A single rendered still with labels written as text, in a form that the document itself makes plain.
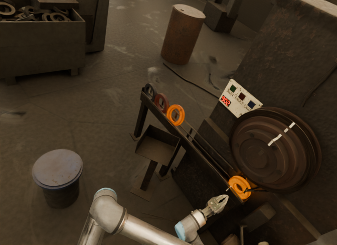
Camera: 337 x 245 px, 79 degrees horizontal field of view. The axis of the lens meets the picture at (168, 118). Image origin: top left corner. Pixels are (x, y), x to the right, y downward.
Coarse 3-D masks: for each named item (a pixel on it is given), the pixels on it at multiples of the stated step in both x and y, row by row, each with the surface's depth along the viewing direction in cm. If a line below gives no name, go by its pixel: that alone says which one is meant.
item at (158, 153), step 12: (144, 132) 152; (156, 132) 161; (144, 144) 160; (156, 144) 162; (168, 144) 164; (144, 156) 151; (156, 156) 153; (168, 156) 156; (144, 180) 183; (132, 192) 190; (144, 192) 194
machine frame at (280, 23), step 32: (288, 0) 99; (320, 0) 129; (288, 32) 103; (320, 32) 93; (256, 64) 120; (288, 64) 106; (320, 64) 95; (256, 96) 124; (288, 96) 110; (320, 96) 98; (224, 128) 150; (320, 128) 102; (192, 160) 180; (192, 192) 192; (256, 192) 134; (320, 192) 109; (224, 224) 167; (288, 224) 122; (320, 224) 112
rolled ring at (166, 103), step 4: (156, 96) 188; (160, 96) 183; (164, 96) 181; (156, 100) 190; (164, 100) 180; (156, 104) 191; (164, 104) 181; (168, 104) 181; (160, 108) 191; (164, 108) 183; (164, 112) 185
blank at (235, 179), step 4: (236, 176) 137; (240, 176) 136; (232, 180) 138; (236, 180) 136; (240, 180) 133; (244, 180) 133; (232, 184) 139; (240, 184) 134; (244, 184) 131; (248, 184) 132; (236, 188) 140; (244, 188) 132; (248, 188) 131; (236, 192) 138; (240, 192) 137; (248, 192) 131; (240, 196) 136; (244, 196) 134; (248, 196) 132
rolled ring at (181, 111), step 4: (176, 104) 176; (168, 108) 182; (172, 108) 179; (180, 108) 173; (168, 112) 181; (180, 112) 173; (184, 112) 173; (168, 116) 181; (180, 116) 173; (184, 116) 173; (172, 120) 180; (180, 120) 172; (176, 124) 175; (180, 124) 176
